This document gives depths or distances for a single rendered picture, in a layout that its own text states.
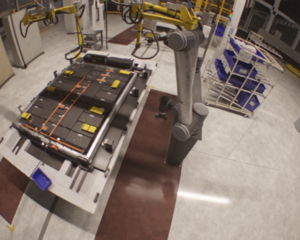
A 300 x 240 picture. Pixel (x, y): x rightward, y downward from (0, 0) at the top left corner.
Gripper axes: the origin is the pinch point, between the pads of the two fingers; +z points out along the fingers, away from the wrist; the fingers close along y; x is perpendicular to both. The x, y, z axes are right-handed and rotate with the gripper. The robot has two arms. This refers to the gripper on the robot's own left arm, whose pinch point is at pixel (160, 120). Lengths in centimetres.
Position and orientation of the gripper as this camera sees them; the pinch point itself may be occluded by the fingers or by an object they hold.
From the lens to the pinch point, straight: 186.5
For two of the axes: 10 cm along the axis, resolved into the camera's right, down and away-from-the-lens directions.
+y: 9.7, 2.5, -0.6
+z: -1.1, 6.3, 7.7
